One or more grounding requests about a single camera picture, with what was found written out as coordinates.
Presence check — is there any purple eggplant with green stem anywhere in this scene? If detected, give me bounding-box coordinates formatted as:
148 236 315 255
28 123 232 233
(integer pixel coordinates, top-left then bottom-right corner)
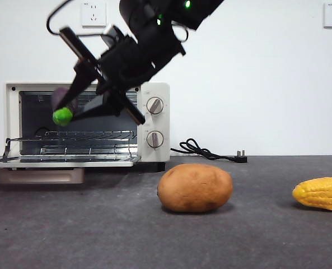
51 87 84 127

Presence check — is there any glass oven door with handle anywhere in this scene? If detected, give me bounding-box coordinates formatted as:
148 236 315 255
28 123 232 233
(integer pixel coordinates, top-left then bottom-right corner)
0 138 142 185

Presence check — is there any white oven knob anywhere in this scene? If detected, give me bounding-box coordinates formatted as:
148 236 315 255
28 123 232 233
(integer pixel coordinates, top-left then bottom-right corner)
146 97 165 115
146 130 165 149

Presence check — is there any white toaster oven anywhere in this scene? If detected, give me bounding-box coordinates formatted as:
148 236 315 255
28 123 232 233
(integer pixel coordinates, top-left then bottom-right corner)
4 81 171 172

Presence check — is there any brown potato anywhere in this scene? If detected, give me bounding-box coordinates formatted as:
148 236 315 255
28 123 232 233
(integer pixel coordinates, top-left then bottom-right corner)
157 164 233 213

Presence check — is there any yellow corn cob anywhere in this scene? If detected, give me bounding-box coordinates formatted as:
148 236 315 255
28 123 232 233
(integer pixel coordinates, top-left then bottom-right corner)
292 177 332 211

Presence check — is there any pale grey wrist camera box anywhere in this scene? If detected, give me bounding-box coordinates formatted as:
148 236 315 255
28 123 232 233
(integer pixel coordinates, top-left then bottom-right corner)
101 24 124 47

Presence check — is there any metal wire oven rack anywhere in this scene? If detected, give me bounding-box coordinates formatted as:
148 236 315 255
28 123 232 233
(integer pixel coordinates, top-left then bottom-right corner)
6 130 137 163

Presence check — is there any thin black camera cable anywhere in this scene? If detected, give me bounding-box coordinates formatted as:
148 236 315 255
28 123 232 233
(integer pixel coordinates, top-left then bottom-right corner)
46 0 107 39

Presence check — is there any black power cable with plug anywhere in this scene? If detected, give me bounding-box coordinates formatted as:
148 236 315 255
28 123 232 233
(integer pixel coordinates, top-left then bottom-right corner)
170 138 248 164

